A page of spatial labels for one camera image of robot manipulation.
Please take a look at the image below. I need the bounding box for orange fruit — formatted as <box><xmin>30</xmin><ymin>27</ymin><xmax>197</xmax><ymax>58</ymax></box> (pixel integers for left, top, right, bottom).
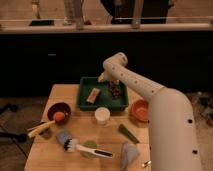
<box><xmin>54</xmin><ymin>112</ymin><xmax>65</xmax><ymax>122</ymax></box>

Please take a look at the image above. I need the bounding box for green round lid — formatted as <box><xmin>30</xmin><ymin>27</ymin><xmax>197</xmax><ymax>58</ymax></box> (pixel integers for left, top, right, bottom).
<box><xmin>80</xmin><ymin>140</ymin><xmax>99</xmax><ymax>159</ymax></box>

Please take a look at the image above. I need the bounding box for dish brush white handle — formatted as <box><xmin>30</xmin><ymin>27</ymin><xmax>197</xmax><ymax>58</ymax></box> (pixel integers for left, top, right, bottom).
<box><xmin>56</xmin><ymin>130</ymin><xmax>113</xmax><ymax>158</ymax></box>

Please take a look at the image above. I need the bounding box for orange bowl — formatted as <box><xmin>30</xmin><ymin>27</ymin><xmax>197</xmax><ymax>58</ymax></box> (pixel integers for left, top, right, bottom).
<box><xmin>130</xmin><ymin>99</ymin><xmax>148</xmax><ymax>122</ymax></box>

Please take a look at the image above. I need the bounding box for green cucumber piece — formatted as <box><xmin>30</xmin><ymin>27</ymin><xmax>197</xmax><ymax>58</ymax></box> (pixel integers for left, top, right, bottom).
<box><xmin>118</xmin><ymin>124</ymin><xmax>139</xmax><ymax>144</ymax></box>

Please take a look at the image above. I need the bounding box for dark grape bunch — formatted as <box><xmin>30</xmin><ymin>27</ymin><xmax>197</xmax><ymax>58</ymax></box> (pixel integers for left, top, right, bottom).
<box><xmin>108</xmin><ymin>82</ymin><xmax>121</xmax><ymax>99</ymax></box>

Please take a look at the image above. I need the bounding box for green plastic tray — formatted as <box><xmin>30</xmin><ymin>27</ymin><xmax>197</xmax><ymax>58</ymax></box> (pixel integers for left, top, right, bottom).
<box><xmin>76</xmin><ymin>77</ymin><xmax>129</xmax><ymax>111</ymax></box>

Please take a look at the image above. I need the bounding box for dark red bowl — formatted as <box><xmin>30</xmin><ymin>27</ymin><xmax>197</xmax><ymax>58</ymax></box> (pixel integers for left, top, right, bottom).
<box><xmin>47</xmin><ymin>102</ymin><xmax>71</xmax><ymax>125</ymax></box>

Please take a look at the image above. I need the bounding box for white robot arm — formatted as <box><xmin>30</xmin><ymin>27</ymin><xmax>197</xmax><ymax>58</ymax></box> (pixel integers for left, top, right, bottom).
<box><xmin>99</xmin><ymin>52</ymin><xmax>203</xmax><ymax>171</ymax></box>

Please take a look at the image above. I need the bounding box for white cup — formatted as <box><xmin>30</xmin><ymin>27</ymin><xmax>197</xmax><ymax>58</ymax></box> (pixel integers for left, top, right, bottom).
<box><xmin>94</xmin><ymin>107</ymin><xmax>110</xmax><ymax>125</ymax></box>

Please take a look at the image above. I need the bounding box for blue grey cloth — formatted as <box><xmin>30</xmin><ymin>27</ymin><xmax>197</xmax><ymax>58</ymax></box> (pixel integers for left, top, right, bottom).
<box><xmin>120</xmin><ymin>141</ymin><xmax>140</xmax><ymax>171</ymax></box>

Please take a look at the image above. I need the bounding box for silver fork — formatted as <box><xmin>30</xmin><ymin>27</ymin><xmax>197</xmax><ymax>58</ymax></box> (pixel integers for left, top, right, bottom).
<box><xmin>141</xmin><ymin>160</ymin><xmax>151</xmax><ymax>168</ymax></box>

